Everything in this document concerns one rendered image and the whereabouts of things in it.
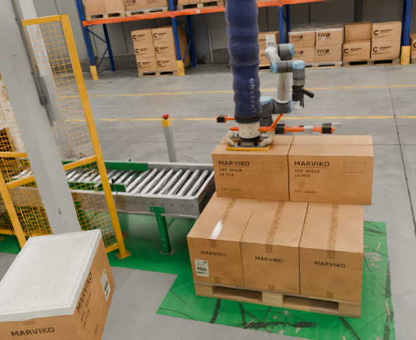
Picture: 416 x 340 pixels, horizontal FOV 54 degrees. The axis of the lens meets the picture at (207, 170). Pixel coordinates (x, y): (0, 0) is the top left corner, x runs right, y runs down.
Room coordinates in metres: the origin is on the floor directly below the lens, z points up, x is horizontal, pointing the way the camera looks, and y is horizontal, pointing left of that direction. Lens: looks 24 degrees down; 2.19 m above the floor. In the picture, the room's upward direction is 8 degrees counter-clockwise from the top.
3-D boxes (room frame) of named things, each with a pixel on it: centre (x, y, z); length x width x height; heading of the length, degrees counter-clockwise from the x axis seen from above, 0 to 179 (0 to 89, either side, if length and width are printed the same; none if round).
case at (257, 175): (3.12, -0.40, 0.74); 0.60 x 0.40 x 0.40; 68
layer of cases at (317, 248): (2.76, -0.52, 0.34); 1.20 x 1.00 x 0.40; 68
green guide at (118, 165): (4.10, 1.31, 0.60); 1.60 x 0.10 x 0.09; 68
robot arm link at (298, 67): (3.00, -0.75, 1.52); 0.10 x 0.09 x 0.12; 175
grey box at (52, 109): (2.72, 1.03, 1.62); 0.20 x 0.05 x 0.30; 68
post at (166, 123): (3.97, 0.34, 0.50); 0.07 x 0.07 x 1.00; 68
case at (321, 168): (2.90, -0.96, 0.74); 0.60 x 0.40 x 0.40; 69
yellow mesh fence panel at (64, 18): (2.99, 1.20, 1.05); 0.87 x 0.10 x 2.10; 120
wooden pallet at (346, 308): (2.76, -0.52, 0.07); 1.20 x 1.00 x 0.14; 68
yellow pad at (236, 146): (3.05, -0.34, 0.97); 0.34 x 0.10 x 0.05; 69
